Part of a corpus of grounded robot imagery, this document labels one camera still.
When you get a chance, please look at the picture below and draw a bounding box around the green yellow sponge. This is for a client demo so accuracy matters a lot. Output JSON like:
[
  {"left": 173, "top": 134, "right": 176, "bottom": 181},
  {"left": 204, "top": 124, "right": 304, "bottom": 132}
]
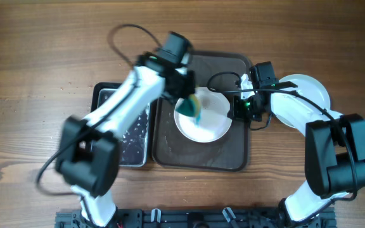
[{"left": 176, "top": 94, "right": 202, "bottom": 118}]

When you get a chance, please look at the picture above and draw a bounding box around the white plate blue stain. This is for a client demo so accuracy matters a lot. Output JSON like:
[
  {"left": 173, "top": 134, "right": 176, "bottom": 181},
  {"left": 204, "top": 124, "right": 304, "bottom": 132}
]
[{"left": 174, "top": 87, "right": 232, "bottom": 143}]

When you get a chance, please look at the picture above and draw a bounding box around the white plate front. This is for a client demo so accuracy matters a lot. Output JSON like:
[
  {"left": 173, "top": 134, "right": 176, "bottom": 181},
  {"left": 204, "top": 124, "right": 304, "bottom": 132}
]
[{"left": 271, "top": 74, "right": 331, "bottom": 131}]

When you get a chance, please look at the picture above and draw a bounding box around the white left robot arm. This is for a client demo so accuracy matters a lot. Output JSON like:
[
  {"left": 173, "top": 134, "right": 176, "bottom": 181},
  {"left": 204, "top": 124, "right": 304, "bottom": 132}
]
[{"left": 55, "top": 53, "right": 200, "bottom": 227}]

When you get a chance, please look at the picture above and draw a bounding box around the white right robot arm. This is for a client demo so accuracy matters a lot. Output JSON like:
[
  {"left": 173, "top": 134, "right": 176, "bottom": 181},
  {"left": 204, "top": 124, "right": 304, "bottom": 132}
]
[{"left": 232, "top": 79, "right": 365, "bottom": 227}]

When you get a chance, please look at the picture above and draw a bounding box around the dark brown serving tray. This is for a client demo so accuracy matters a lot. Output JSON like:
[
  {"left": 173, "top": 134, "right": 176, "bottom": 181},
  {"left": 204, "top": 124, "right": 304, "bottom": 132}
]
[{"left": 151, "top": 51, "right": 252, "bottom": 172}]

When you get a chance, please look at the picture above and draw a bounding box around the black metal water tray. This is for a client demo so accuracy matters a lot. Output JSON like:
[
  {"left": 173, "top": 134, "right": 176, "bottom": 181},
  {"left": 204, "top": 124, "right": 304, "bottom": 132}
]
[{"left": 91, "top": 82, "right": 156, "bottom": 168}]

